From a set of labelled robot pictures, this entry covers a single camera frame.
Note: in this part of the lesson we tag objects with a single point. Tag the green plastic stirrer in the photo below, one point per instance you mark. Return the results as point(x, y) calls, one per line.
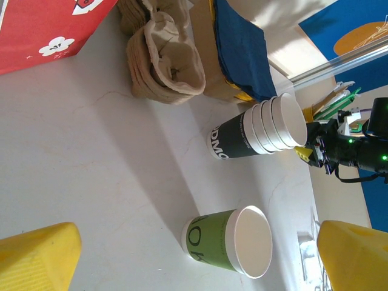
point(348, 98)

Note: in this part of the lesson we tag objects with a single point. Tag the white paper wrapped straw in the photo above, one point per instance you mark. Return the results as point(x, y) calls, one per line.
point(344, 85)

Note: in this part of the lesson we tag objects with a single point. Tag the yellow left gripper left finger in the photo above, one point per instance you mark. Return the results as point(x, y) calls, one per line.
point(33, 260)

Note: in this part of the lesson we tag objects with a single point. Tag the red paper gift bag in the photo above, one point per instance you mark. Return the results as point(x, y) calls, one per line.
point(45, 24)

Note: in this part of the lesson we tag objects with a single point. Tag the navy paper napkin stack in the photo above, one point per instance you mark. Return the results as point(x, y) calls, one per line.
point(242, 45)

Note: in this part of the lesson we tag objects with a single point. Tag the brown pulp cup carrier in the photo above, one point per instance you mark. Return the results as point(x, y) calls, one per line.
point(179, 60)

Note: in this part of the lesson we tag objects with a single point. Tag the stacked paper cups black print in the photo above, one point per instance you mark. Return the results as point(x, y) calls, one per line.
point(236, 136)

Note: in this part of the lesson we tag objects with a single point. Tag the brown cardboard napkin box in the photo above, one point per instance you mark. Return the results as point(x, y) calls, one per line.
point(206, 45)

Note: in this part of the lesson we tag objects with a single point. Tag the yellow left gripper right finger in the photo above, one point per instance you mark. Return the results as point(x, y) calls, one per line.
point(354, 260)

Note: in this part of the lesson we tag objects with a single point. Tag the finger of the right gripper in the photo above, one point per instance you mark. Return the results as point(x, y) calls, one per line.
point(305, 154)

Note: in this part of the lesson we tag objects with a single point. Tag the green paper coffee cup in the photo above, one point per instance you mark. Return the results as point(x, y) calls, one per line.
point(212, 239)

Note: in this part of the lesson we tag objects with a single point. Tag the yellow stirrer holder cup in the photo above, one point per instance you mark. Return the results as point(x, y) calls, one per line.
point(309, 113)

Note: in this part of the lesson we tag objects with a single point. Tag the aluminium frame post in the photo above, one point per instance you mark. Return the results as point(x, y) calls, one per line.
point(333, 65)

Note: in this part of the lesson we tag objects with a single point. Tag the flat wooden stirrer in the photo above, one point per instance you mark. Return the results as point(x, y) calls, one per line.
point(329, 101)

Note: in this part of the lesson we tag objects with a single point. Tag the yellow paper napkin stack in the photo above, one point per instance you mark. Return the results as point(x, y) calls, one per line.
point(242, 96)

